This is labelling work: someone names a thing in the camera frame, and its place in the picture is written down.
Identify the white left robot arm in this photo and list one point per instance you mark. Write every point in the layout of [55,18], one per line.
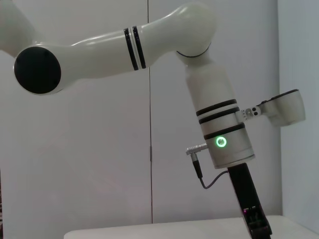
[99,57]

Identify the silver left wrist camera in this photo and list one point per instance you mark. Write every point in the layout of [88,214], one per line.
[286,109]

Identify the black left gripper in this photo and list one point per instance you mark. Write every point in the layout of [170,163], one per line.
[245,189]

